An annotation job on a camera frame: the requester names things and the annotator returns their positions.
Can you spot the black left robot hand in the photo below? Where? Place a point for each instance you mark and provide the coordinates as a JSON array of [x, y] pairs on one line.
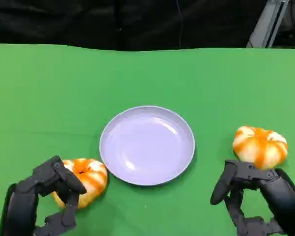
[[24, 196]]

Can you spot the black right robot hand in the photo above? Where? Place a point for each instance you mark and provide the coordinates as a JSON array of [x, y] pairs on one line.
[[280, 196]]

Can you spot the orange white toy bread roll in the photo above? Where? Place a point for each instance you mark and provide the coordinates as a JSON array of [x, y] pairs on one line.
[[93, 177], [258, 145]]

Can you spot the green table cloth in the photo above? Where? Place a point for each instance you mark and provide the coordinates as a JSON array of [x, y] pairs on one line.
[[64, 98]]

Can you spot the lilac plate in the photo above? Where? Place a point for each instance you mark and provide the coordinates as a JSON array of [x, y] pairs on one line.
[[147, 147]]

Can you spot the black backdrop curtain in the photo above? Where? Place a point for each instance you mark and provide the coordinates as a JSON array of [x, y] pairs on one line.
[[113, 22]]

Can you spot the grey metal frame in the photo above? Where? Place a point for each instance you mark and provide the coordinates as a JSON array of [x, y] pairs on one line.
[[268, 24]]

